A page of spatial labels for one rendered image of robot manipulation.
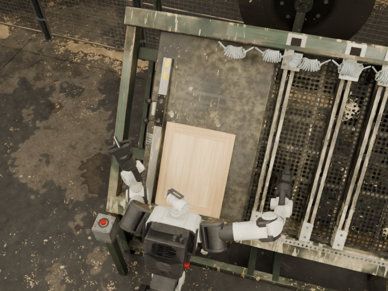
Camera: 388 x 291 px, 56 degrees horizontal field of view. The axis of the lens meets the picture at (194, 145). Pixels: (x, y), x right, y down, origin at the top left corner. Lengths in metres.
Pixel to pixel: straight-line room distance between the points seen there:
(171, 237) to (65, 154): 2.38
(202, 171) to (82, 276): 1.50
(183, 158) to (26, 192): 1.96
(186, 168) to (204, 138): 0.23
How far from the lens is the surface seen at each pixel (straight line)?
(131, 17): 2.25
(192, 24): 2.15
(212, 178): 2.32
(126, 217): 1.93
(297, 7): 2.42
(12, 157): 4.15
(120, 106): 2.33
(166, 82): 2.24
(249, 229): 1.84
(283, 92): 2.18
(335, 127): 2.20
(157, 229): 1.82
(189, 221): 1.88
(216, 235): 1.86
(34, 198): 3.78
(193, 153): 2.29
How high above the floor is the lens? 3.04
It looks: 52 degrees down
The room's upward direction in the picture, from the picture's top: 2 degrees clockwise
